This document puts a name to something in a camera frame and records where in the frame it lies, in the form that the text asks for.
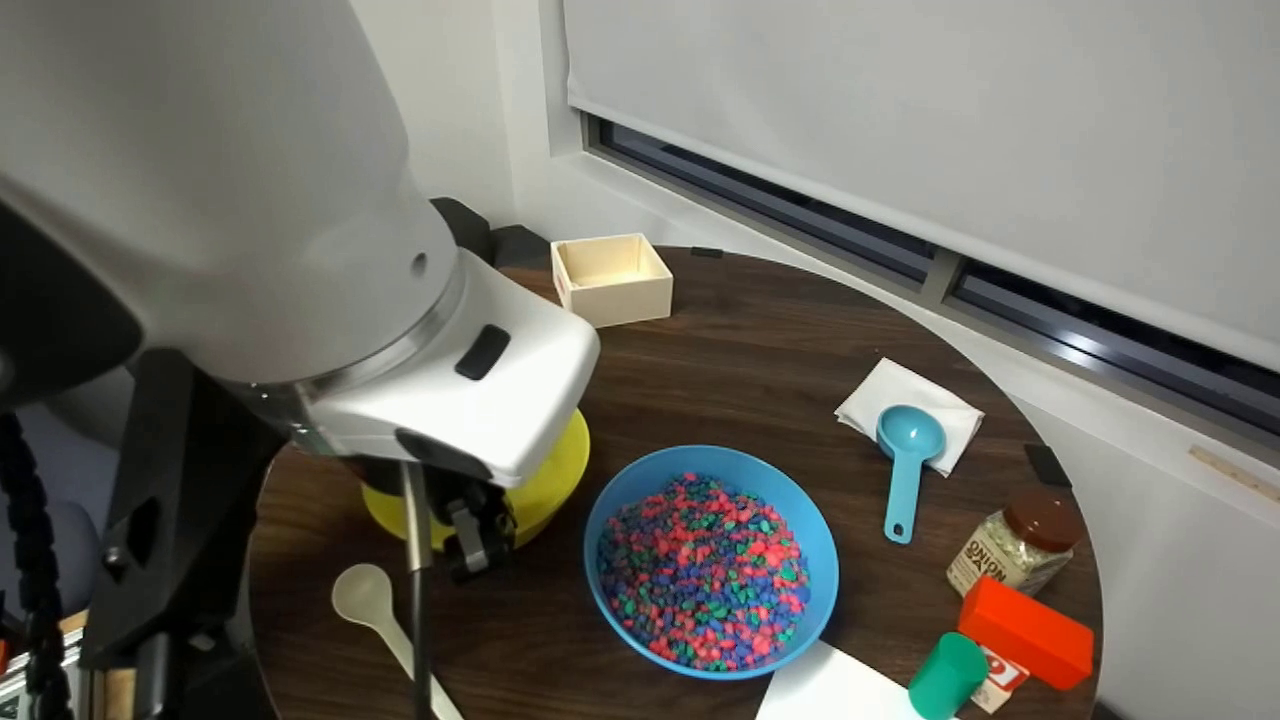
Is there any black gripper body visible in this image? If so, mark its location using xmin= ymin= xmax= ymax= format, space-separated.
xmin=398 ymin=463 xmax=517 ymax=575

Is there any yellow plastic bowl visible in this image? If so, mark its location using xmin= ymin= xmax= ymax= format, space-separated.
xmin=360 ymin=417 xmax=593 ymax=543

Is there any white plastic spoon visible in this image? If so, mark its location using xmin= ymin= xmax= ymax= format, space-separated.
xmin=329 ymin=566 xmax=464 ymax=720

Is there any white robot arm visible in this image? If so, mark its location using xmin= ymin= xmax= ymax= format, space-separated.
xmin=0 ymin=0 xmax=599 ymax=571

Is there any blue bowl of coloured beads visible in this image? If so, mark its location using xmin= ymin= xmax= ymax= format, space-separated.
xmin=582 ymin=445 xmax=841 ymax=682

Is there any small wooden box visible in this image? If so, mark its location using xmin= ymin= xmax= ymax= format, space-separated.
xmin=550 ymin=231 xmax=674 ymax=329

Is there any blue measuring scoop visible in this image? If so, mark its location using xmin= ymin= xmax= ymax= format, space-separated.
xmin=876 ymin=406 xmax=943 ymax=543

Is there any spice jar brown lid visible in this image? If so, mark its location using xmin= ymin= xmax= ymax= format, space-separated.
xmin=943 ymin=490 xmax=1078 ymax=598

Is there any black table clamp pad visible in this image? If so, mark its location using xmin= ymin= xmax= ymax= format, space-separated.
xmin=1023 ymin=445 xmax=1072 ymax=491

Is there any orange block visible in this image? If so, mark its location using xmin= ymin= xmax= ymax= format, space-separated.
xmin=954 ymin=575 xmax=1097 ymax=694

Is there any black corrugated cable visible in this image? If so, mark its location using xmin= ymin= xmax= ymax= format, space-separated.
xmin=0 ymin=406 xmax=76 ymax=720

